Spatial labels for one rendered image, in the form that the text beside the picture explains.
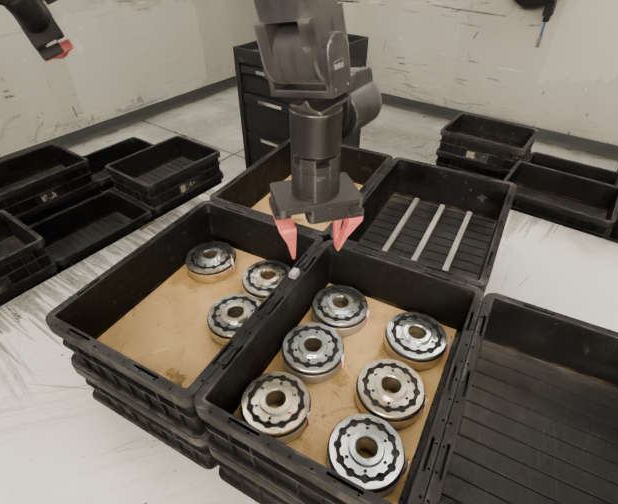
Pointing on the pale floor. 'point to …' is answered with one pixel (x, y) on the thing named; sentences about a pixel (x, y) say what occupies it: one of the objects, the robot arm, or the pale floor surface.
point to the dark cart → (250, 59)
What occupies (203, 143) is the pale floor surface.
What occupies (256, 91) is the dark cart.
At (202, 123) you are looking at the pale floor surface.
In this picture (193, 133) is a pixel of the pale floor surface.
